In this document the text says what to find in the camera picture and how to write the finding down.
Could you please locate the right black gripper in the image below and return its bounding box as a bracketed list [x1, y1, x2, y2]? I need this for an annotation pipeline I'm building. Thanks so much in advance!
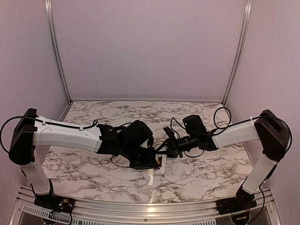
[156, 133, 198, 158]

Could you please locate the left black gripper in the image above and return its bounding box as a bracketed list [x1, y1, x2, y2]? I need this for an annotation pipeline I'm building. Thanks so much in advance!
[121, 142, 159, 170]

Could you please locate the white remote control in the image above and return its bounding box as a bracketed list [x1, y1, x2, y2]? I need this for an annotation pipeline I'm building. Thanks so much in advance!
[154, 154, 167, 175]

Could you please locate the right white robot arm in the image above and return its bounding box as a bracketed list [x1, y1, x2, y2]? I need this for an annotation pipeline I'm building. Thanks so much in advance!
[156, 110, 293, 210]

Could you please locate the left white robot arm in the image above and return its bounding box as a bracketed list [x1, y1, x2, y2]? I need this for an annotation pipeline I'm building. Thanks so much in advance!
[8, 108, 159, 209]

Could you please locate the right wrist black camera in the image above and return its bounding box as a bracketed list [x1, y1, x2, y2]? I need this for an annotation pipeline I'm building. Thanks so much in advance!
[163, 127, 180, 139]

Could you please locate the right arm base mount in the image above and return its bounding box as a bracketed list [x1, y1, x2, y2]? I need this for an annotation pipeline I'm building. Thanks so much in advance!
[216, 187, 257, 215]

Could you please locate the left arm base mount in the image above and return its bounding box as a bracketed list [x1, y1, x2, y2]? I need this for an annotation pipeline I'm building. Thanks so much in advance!
[31, 179, 75, 214]

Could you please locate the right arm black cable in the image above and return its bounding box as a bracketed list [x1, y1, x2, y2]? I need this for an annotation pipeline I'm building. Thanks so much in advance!
[170, 106, 293, 159]

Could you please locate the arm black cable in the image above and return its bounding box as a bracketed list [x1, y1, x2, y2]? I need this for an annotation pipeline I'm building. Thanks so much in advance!
[170, 106, 293, 159]
[0, 116, 132, 167]

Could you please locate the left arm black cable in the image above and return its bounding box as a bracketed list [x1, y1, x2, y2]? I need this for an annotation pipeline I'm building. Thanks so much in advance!
[0, 116, 132, 167]

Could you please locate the front aluminium rail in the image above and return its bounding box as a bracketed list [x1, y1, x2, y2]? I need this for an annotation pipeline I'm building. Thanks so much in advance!
[9, 187, 282, 225]

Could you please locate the right aluminium frame post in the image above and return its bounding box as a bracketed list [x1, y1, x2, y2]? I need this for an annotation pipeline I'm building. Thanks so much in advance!
[222, 0, 253, 105]

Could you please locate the aluminium frame post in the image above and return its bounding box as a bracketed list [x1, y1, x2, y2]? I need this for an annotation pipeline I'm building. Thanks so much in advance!
[45, 0, 72, 104]
[222, 0, 253, 105]

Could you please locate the left aluminium frame post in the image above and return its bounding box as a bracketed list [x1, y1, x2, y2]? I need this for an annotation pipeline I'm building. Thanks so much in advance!
[45, 0, 72, 104]

